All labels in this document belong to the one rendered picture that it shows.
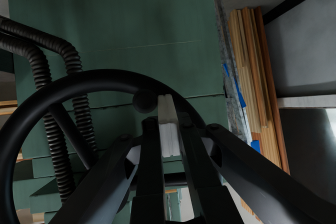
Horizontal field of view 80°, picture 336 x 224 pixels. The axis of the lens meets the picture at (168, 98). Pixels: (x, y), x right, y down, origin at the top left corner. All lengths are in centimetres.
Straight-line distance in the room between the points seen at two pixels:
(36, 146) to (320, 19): 172
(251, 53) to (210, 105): 141
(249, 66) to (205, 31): 139
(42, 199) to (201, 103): 33
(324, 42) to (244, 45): 53
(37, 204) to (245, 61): 169
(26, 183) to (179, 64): 40
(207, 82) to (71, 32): 31
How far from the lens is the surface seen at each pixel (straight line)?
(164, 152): 16
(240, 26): 189
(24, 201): 55
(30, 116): 29
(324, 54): 174
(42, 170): 51
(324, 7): 177
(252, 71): 183
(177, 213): 88
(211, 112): 45
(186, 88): 44
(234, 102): 133
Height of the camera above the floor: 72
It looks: 2 degrees down
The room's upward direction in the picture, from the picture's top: 174 degrees clockwise
